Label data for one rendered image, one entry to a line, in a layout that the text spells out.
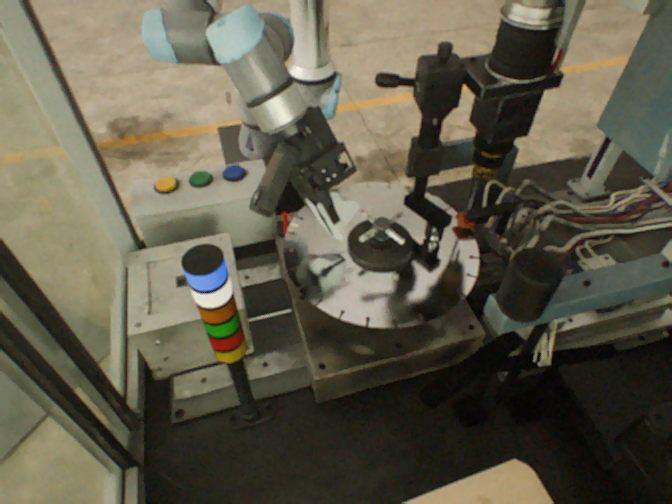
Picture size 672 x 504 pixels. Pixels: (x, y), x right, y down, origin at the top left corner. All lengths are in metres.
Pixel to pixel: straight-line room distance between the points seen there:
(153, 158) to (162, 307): 1.93
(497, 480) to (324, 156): 0.56
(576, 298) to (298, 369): 0.48
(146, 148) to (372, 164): 1.22
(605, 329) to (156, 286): 0.79
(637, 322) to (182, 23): 0.91
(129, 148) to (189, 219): 1.83
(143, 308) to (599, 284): 0.68
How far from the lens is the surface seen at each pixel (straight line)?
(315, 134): 0.71
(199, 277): 0.52
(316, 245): 0.81
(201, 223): 1.04
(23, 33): 0.76
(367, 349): 0.80
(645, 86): 0.61
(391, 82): 0.70
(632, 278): 0.75
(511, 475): 0.87
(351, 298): 0.74
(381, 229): 0.76
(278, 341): 0.93
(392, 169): 2.50
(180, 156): 2.68
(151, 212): 1.01
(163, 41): 0.81
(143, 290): 0.87
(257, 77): 0.67
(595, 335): 0.98
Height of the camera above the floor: 1.55
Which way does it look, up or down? 47 degrees down
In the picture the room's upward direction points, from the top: straight up
